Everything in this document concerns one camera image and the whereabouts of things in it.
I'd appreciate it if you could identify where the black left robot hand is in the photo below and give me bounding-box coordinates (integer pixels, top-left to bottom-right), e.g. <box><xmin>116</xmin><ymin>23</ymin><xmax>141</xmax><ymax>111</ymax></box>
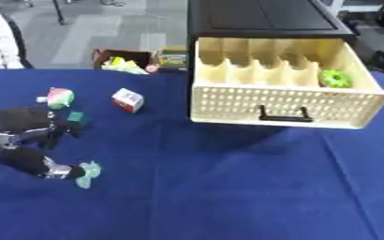
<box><xmin>0</xmin><ymin>107</ymin><xmax>87</xmax><ymax>181</ymax></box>

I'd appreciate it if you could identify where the pale compartment drawer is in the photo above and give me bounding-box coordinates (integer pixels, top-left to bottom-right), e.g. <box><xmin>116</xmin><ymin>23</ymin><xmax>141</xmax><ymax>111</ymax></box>
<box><xmin>188</xmin><ymin>37</ymin><xmax>384</xmax><ymax>130</ymax></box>

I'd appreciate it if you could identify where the pink and green round toy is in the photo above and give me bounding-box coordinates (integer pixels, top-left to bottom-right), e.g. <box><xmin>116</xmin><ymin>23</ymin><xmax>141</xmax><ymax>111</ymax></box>
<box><xmin>35</xmin><ymin>87</ymin><xmax>76</xmax><ymax>111</ymax></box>

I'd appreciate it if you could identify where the small dark green block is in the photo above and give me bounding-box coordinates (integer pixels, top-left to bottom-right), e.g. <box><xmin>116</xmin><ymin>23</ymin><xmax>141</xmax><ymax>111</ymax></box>
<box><xmin>66</xmin><ymin>112</ymin><xmax>87</xmax><ymax>128</ymax></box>

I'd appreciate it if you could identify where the pale teal star toy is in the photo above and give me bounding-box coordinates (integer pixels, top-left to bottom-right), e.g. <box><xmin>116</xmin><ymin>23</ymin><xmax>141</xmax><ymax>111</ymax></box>
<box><xmin>74</xmin><ymin>160</ymin><xmax>104</xmax><ymax>189</ymax></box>

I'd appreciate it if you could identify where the red and white small box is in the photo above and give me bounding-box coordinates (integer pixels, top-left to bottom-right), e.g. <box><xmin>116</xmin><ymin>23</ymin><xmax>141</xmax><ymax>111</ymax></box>
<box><xmin>110</xmin><ymin>87</ymin><xmax>146</xmax><ymax>113</ymax></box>

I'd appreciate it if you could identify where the black tripod leg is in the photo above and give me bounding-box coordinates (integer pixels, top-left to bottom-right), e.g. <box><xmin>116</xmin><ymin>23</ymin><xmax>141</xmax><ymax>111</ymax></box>
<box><xmin>51</xmin><ymin>0</ymin><xmax>67</xmax><ymax>26</ymax></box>

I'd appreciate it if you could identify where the yellow and white crumpled packaging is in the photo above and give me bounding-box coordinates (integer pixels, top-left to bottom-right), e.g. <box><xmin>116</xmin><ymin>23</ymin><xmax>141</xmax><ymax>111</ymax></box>
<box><xmin>100</xmin><ymin>56</ymin><xmax>150</xmax><ymax>75</ymax></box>

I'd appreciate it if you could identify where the brown cardboard box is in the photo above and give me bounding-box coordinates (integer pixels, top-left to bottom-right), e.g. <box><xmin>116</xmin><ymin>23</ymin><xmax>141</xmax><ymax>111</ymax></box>
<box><xmin>90</xmin><ymin>48</ymin><xmax>156</xmax><ymax>70</ymax></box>

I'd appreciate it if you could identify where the green and yellow printed box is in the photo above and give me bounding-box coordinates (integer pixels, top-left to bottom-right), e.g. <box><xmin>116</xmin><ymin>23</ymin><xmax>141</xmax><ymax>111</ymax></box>
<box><xmin>155</xmin><ymin>45</ymin><xmax>191</xmax><ymax>69</ymax></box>

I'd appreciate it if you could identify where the black cabinet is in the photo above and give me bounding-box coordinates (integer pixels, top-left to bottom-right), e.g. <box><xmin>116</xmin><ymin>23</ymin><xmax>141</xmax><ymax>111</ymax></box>
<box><xmin>185</xmin><ymin>0</ymin><xmax>360</xmax><ymax>121</ymax></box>

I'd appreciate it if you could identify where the black drawer handle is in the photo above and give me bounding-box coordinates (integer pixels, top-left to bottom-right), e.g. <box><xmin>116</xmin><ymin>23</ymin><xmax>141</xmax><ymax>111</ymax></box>
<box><xmin>256</xmin><ymin>104</ymin><xmax>316</xmax><ymax>123</ymax></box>

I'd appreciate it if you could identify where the green ring toy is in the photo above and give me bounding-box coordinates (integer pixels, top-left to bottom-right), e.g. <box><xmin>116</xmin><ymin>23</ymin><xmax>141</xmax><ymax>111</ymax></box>
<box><xmin>318</xmin><ymin>68</ymin><xmax>353</xmax><ymax>89</ymax></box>

